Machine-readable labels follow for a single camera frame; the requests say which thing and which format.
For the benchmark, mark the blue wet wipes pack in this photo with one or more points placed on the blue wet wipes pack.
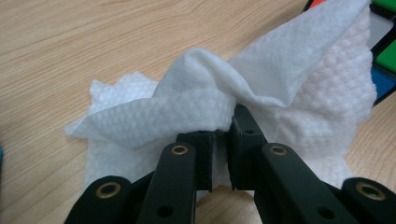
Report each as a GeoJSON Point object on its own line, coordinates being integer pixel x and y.
{"type": "Point", "coordinates": [1, 155]}

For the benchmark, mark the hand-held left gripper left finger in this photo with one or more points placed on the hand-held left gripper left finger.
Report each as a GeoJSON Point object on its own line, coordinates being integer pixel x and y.
{"type": "Point", "coordinates": [202, 161]}

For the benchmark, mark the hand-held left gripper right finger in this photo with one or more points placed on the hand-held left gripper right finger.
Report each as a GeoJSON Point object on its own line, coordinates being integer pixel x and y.
{"type": "Point", "coordinates": [246, 149]}

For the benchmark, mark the white wet wipe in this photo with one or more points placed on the white wet wipe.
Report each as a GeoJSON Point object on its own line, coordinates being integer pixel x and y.
{"type": "Point", "coordinates": [280, 77]}

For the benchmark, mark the multicoloured puzzle cube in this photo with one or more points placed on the multicoloured puzzle cube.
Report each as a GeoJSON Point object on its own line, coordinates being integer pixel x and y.
{"type": "Point", "coordinates": [384, 62]}

